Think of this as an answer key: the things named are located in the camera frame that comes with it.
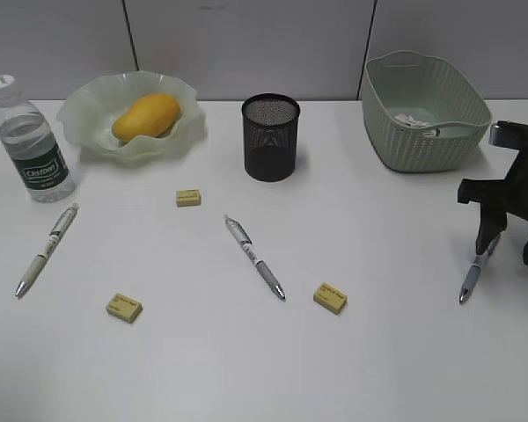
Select yellow eraser top centre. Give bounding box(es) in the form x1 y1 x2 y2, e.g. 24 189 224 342
175 189 202 207

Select black mesh pen holder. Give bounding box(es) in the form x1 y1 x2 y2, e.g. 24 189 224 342
241 93 301 182

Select pale green plastic basket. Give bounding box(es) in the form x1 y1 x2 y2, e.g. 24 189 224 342
362 50 492 173

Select yellow eraser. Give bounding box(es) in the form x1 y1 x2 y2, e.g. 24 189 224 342
175 189 202 207
106 293 143 324
313 283 348 315

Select white waste paper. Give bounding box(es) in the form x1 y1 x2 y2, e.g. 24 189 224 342
394 113 440 137

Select clear water bottle green label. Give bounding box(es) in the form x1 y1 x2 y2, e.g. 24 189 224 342
0 75 76 203

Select yellow eraser bottom right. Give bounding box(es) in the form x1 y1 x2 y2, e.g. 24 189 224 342
313 283 348 315

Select yellow eraser bottom left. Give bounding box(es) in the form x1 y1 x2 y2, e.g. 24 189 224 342
106 293 143 324

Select green grip white pen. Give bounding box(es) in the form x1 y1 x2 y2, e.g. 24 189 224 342
14 203 79 299

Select grey grip white pen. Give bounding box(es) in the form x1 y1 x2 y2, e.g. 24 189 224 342
224 215 286 302

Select pale green wavy glass plate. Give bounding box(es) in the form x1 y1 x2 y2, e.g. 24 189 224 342
57 70 207 164

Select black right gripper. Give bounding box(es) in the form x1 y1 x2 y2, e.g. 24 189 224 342
457 120 528 266

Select blue grip white pen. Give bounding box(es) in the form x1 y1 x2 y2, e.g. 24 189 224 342
458 234 501 305

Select yellow mango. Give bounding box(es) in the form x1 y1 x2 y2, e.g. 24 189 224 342
113 93 181 143

